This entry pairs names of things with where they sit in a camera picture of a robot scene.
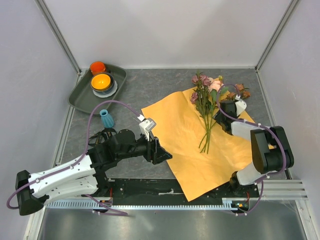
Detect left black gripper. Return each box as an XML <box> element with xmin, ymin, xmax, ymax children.
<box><xmin>117</xmin><ymin>129</ymin><xmax>173</xmax><ymax>165</ymax></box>

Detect orange flower bouquet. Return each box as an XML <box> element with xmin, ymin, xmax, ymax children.
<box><xmin>190</xmin><ymin>71</ymin><xmax>251</xmax><ymax>154</ymax></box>

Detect orange wrapping paper sheet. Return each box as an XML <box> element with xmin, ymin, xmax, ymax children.
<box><xmin>142</xmin><ymin>89</ymin><xmax>252</xmax><ymax>201</ymax></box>

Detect black ribbon with gold text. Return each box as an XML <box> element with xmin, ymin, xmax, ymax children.
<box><xmin>88</xmin><ymin>127</ymin><xmax>117</xmax><ymax>147</ymax></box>

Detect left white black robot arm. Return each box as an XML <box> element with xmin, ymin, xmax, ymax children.
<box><xmin>15</xmin><ymin>128</ymin><xmax>173</xmax><ymax>216</ymax></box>

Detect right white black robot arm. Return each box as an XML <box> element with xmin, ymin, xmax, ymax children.
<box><xmin>213</xmin><ymin>99</ymin><xmax>295</xmax><ymax>197</ymax></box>

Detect blue ribbed vase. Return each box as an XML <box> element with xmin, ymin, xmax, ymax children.
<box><xmin>99</xmin><ymin>109</ymin><xmax>115</xmax><ymax>128</ymax></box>

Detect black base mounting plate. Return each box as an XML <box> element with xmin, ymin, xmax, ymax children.
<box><xmin>108</xmin><ymin>178</ymin><xmax>259</xmax><ymax>199</ymax></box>

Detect white plate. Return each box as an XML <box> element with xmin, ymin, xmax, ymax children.
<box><xmin>92</xmin><ymin>81</ymin><xmax>118</xmax><ymax>98</ymax></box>

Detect dark grey bowl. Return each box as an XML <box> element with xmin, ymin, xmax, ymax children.
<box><xmin>103</xmin><ymin>73</ymin><xmax>115</xmax><ymax>91</ymax></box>

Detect orange bowl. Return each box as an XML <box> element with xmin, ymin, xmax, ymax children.
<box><xmin>91</xmin><ymin>73</ymin><xmax>112</xmax><ymax>91</ymax></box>

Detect grey green plastic tray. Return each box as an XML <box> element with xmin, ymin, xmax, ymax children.
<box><xmin>68</xmin><ymin>63</ymin><xmax>127</xmax><ymax>114</ymax></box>

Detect orange plastic cup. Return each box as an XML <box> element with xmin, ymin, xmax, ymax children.
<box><xmin>89</xmin><ymin>61</ymin><xmax>107</xmax><ymax>76</ymax></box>

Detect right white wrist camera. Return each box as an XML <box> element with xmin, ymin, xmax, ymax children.
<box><xmin>234</xmin><ymin>95</ymin><xmax>247</xmax><ymax>117</ymax></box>

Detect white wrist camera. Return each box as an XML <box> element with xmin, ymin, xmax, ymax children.
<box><xmin>137</xmin><ymin>114</ymin><xmax>157</xmax><ymax>142</ymax></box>
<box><xmin>234</xmin><ymin>95</ymin><xmax>247</xmax><ymax>117</ymax></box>

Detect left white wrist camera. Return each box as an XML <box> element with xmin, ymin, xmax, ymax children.
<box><xmin>137</xmin><ymin>114</ymin><xmax>157</xmax><ymax>142</ymax></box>

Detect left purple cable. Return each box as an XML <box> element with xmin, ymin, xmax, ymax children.
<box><xmin>6</xmin><ymin>99</ymin><xmax>146</xmax><ymax>217</ymax></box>

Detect grey slotted cable duct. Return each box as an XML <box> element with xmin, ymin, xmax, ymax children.
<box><xmin>46</xmin><ymin>198</ymin><xmax>239</xmax><ymax>211</ymax></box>

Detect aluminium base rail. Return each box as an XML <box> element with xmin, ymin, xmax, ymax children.
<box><xmin>261</xmin><ymin>179</ymin><xmax>308</xmax><ymax>201</ymax></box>

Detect right aluminium frame post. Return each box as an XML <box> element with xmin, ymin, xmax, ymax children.
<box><xmin>254</xmin><ymin>0</ymin><xmax>300</xmax><ymax>74</ymax></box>

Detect aluminium frame post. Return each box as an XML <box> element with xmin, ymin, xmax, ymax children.
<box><xmin>254</xmin><ymin>0</ymin><xmax>300</xmax><ymax>74</ymax></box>
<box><xmin>35</xmin><ymin>0</ymin><xmax>82</xmax><ymax>75</ymax></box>

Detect left aluminium frame post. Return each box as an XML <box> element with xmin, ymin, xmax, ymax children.
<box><xmin>35</xmin><ymin>0</ymin><xmax>82</xmax><ymax>75</ymax></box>

